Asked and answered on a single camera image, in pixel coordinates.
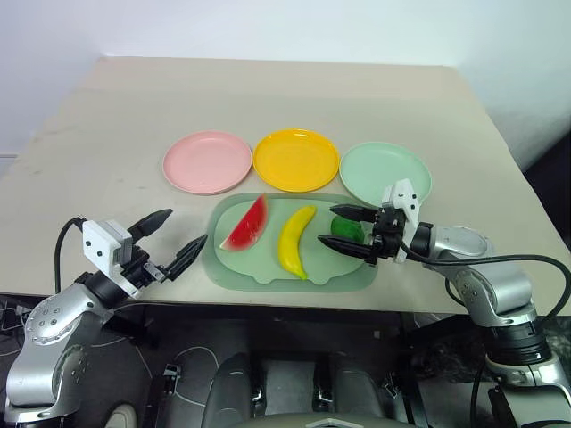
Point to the yellow round plate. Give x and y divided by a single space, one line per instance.
295 159

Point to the red watermelon slice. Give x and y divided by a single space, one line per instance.
247 229

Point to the black background object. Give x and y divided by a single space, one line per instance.
553 178

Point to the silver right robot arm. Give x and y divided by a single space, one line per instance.
504 290

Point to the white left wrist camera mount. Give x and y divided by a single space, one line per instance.
100 245

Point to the pink round plate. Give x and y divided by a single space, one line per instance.
207 162

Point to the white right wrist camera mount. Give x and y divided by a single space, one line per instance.
408 200

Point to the beige rounded shape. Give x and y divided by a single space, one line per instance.
120 417

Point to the pale green serving tray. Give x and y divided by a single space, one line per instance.
263 267

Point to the round green fruit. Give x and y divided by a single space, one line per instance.
345 228

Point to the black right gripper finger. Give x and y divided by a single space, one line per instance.
345 247
357 212

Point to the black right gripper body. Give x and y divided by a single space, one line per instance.
389 232

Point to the black table frame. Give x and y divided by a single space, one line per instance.
267 314

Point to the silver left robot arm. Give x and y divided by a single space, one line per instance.
44 339

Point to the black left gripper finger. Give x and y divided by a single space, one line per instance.
187 256
151 223

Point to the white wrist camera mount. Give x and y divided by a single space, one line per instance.
408 200
100 245

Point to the pale green round plate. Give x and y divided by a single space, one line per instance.
379 167

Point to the yellow banana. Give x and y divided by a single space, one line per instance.
294 241

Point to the dark grey rounded shape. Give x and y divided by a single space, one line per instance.
290 383

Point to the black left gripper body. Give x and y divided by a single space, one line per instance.
143 269

